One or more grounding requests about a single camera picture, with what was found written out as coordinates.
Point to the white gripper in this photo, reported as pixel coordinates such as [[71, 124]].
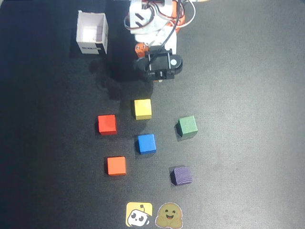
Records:
[[142, 49]]

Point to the yellow wooden cube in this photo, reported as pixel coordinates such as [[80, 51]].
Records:
[[142, 107]]

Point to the green wooden cube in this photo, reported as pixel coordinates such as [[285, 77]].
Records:
[[187, 125]]

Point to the red wooden cube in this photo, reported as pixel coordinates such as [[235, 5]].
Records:
[[107, 124]]

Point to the blue wooden cube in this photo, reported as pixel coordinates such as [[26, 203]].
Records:
[[146, 143]]

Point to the orange wooden cube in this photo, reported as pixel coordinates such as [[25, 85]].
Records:
[[116, 165]]

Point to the purple wooden cube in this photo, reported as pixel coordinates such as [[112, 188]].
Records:
[[182, 175]]

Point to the white open cardboard box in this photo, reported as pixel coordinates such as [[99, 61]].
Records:
[[91, 31]]

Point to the black felt mat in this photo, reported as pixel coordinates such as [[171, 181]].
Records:
[[250, 119]]

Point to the hugging face emoji sticker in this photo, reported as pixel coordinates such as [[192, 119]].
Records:
[[169, 214]]

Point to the yellow robot logo sticker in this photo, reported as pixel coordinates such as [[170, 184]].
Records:
[[138, 214]]

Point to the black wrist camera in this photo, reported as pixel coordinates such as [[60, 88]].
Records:
[[159, 64]]

